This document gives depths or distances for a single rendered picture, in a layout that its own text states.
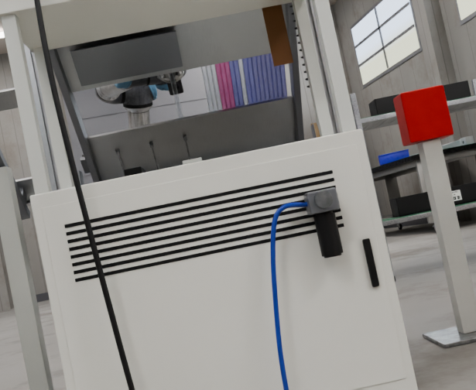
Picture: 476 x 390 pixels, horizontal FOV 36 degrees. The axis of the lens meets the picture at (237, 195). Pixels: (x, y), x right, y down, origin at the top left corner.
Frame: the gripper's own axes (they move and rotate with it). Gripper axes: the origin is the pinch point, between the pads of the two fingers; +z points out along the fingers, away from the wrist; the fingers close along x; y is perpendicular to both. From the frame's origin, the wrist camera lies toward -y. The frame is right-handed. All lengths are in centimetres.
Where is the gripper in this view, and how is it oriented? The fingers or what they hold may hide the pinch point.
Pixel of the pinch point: (172, 81)
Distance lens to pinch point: 229.5
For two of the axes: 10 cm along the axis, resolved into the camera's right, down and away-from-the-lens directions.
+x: 9.8, -2.0, 0.4
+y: -1.5, -8.5, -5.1
